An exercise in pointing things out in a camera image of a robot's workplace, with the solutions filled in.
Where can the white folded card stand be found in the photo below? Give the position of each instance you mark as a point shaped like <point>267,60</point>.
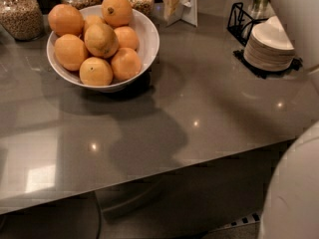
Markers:
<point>185,11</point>

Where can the small hidden back orange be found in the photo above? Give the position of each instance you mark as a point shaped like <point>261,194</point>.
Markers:
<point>92,20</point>

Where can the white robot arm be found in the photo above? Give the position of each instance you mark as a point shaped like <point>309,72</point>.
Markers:
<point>291,208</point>

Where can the glass cup left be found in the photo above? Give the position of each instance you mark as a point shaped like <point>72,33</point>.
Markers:
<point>258,9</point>

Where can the left glass cereal jar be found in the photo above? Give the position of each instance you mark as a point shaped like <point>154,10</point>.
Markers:
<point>22,19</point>

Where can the white paper bowl stack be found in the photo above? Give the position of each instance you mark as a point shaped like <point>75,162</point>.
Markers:
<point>277,25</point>

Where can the white ceramic bowl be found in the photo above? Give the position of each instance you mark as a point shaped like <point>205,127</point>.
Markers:
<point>147,50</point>

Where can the black wire rack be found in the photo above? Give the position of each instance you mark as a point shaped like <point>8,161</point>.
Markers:
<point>240,25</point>

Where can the centre yellowish orange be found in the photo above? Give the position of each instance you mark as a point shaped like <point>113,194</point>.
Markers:
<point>101,40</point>

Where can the stack of paper plates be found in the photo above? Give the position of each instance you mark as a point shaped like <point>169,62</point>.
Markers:
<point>268,48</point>

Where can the black white striped floor strip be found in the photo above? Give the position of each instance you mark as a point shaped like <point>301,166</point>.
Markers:
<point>246,220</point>

